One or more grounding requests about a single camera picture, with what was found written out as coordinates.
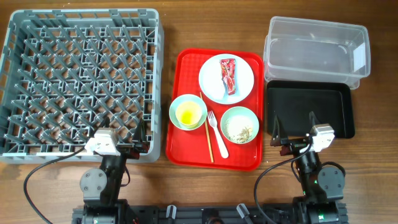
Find yellow plastic cup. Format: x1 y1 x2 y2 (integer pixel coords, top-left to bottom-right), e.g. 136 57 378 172
175 101 202 129

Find red snack wrapper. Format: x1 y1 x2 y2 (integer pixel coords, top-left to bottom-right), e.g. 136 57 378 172
220 58 236 95

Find grey dishwasher rack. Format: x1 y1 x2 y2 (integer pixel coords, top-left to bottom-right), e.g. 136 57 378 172
1 9 164 164

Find clear plastic bin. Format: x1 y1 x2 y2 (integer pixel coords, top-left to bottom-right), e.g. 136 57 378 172
263 16 371 90

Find light green left bowl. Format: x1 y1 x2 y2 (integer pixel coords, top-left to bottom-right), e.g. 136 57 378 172
169 94 207 131

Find green bowl with scraps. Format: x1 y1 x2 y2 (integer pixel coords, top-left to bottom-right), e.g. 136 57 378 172
220 106 260 144

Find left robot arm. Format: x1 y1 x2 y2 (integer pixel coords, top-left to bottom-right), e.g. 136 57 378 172
72 118 149 224

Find white plastic fork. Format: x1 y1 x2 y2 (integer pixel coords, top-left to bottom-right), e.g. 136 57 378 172
207 111 229 159

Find light blue plate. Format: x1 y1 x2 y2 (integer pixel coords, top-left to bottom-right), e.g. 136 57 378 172
198 54 254 105

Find white napkin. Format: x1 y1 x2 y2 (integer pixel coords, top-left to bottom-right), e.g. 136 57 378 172
210 79 226 100

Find wooden chopstick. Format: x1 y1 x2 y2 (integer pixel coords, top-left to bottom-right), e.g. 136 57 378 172
200 92 214 163

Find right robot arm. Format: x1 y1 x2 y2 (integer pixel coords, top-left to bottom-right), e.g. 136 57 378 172
271 112 348 223

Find black plastic tray bin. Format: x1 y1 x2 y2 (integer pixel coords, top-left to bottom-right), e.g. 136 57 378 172
266 80 355 139

